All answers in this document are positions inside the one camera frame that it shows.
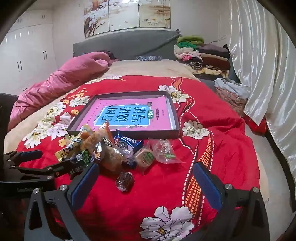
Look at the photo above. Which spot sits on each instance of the black and green snack packet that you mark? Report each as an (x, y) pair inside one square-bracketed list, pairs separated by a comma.
[(82, 157)]

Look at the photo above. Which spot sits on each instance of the red floral blanket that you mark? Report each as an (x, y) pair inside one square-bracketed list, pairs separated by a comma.
[(208, 150)]

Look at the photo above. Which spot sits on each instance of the blue cookie packet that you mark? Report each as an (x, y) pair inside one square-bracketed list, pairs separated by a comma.
[(126, 142)]

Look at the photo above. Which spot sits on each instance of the yellow cow print snack packet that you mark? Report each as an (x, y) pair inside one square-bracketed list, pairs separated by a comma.
[(67, 149)]

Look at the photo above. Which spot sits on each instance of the pile of folded clothes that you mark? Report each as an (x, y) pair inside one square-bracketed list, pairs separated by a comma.
[(201, 55)]

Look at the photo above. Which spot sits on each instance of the white satin curtain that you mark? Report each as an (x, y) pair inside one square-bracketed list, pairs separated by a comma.
[(261, 58)]

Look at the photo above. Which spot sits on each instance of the floral wall painting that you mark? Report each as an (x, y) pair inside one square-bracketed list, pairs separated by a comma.
[(127, 16)]

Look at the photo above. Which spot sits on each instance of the dark shallow cardboard box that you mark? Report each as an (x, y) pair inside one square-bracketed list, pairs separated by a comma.
[(161, 134)]

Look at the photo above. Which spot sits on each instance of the pink and blue book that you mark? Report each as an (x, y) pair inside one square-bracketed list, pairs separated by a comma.
[(129, 115)]

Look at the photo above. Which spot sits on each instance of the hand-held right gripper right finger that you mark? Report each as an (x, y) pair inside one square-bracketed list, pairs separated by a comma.
[(207, 187)]

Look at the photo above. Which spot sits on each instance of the white wardrobe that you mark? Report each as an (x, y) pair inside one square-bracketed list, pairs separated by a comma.
[(30, 51)]

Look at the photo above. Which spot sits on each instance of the clear floss cake packet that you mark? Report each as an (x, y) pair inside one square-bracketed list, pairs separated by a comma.
[(112, 157)]

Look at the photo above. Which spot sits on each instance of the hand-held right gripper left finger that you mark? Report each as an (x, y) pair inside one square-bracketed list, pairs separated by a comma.
[(85, 183)]

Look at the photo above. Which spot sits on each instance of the green label cake packet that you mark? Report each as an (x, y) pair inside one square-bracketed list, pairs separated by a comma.
[(144, 157)]

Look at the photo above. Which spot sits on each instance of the dark brown candy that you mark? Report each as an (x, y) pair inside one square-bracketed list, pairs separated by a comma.
[(124, 182)]

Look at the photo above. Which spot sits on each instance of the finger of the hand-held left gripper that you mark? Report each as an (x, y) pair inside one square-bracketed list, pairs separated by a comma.
[(30, 154), (60, 168)]

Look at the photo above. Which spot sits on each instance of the grey headboard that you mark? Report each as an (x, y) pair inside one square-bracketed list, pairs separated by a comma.
[(127, 44)]

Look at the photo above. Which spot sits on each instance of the blue and white chocolate bar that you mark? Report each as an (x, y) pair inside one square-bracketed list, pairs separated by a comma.
[(129, 164)]

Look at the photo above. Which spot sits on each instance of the light blue cloth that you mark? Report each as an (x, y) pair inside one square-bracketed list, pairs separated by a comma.
[(231, 88)]

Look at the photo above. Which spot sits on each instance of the clear red candy packet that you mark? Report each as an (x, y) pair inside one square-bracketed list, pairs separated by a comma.
[(164, 150)]

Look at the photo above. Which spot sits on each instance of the pale green pastry packet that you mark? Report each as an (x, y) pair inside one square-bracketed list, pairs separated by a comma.
[(86, 139)]

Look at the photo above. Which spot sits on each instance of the dark patterned cloth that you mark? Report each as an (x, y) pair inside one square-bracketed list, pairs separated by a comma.
[(148, 58)]

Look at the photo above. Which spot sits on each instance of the tall orange snack packet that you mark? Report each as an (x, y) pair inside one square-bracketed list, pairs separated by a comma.
[(105, 134)]

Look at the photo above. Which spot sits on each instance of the pink pillow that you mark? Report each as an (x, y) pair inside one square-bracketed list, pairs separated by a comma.
[(57, 78)]

